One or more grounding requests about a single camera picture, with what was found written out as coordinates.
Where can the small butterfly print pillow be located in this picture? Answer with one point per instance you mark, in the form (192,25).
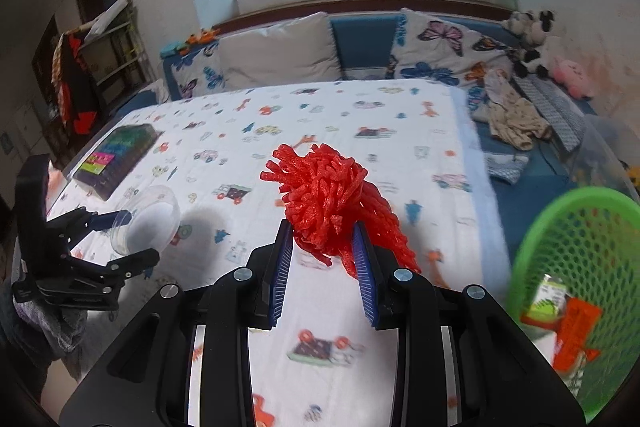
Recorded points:
(195,77)

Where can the black white cow plush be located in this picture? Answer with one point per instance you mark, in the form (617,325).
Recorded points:
(540,27)

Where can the pink round plush toy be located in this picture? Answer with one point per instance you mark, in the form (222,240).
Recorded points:
(572,77)

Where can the black tray colourful label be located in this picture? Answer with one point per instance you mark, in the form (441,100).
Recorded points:
(130,147)

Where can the teal toy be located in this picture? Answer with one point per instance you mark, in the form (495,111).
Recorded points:
(172,48)

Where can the person's left forearm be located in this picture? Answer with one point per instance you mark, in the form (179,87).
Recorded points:
(55,332)

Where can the white car print blanket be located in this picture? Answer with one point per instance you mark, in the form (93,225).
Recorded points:
(350,117)

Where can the metal shelf rack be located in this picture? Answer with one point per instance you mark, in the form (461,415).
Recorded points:
(120,57)

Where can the green plastic mesh basket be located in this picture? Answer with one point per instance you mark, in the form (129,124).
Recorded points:
(550,212)

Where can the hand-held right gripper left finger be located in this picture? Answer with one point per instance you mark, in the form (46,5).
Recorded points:
(281,277)

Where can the beige pillow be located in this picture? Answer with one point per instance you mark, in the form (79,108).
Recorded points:
(280,52)

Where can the orange toy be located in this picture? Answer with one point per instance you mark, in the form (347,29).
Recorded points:
(202,38)

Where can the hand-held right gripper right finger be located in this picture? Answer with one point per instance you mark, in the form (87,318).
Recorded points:
(364,277)

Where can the beige patterned child garment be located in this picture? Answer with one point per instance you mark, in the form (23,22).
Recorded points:
(515,117)

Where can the blue sofa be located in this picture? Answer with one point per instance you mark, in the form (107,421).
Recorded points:
(360,42)

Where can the large butterfly print pillow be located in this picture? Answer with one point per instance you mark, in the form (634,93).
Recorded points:
(440,47)

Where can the clear plastic storage bin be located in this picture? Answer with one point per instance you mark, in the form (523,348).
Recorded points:
(600,147)

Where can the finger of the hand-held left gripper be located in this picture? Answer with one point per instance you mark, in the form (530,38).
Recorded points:
(130,263)
(107,220)

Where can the blue white patterned cloth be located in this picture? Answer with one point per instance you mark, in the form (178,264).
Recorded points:
(507,168)
(555,112)

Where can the black red garment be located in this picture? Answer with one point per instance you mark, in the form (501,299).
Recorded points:
(75,82)

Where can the red snack wrapper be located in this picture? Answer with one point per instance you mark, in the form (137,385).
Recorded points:
(575,332)

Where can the grey white plush toy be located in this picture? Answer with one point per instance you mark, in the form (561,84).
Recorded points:
(514,24)

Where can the clear plastic cup white inside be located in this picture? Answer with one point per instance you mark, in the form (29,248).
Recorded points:
(150,222)

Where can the red foam fruit net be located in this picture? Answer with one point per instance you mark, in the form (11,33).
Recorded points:
(325,192)

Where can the green white packet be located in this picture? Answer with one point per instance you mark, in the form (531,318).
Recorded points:
(547,302)

